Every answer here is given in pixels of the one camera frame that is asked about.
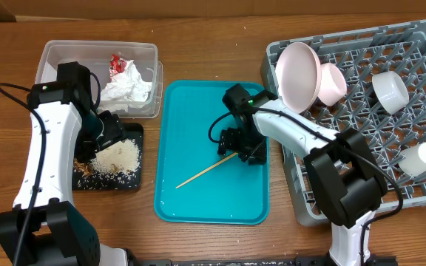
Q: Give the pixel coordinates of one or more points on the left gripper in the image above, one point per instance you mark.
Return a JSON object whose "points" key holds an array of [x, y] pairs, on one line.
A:
{"points": [[115, 132]]}

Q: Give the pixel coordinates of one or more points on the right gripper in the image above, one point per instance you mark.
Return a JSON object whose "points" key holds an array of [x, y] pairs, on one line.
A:
{"points": [[243, 146]]}

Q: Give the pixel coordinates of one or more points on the brown food scraps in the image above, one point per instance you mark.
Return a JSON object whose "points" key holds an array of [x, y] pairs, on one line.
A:
{"points": [[83, 168]]}

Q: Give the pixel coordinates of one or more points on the white napkin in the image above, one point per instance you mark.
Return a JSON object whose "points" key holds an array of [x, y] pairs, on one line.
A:
{"points": [[124, 89]]}

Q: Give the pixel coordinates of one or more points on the red foil wrapper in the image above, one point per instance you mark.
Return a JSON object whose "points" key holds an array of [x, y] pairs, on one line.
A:
{"points": [[117, 65]]}

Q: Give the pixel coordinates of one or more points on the pink plate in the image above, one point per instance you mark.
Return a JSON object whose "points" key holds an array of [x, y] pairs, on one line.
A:
{"points": [[298, 73]]}

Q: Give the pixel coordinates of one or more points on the pink bowl with rice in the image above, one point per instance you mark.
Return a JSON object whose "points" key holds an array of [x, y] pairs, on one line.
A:
{"points": [[333, 86]]}

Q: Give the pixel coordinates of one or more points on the grey-white bowl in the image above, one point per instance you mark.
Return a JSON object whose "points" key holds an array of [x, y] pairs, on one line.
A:
{"points": [[391, 91]]}

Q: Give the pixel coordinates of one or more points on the white cup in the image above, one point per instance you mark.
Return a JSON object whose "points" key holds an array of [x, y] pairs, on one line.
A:
{"points": [[414, 162]]}

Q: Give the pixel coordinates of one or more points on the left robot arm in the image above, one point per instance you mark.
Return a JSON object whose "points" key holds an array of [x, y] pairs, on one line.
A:
{"points": [[44, 227]]}

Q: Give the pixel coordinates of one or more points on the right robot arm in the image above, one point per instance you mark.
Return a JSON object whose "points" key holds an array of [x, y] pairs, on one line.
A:
{"points": [[345, 179]]}

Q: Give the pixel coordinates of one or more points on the grey dishwasher rack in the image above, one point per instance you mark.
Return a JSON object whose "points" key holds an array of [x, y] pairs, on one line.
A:
{"points": [[361, 54]]}

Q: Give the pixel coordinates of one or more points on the black tray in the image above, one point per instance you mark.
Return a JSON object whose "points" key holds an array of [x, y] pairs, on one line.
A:
{"points": [[120, 181]]}

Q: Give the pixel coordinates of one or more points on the spilled rice pile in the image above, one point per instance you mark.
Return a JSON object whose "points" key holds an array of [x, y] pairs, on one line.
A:
{"points": [[122, 157]]}

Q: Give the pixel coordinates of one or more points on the clear plastic bin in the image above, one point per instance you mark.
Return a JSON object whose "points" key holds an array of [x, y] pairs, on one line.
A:
{"points": [[96, 56]]}

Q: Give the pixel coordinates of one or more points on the teal serving tray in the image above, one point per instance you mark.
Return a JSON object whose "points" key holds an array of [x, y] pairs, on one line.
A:
{"points": [[232, 193]]}

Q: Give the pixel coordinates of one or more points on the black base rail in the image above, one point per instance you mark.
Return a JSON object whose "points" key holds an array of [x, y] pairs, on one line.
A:
{"points": [[231, 262]]}

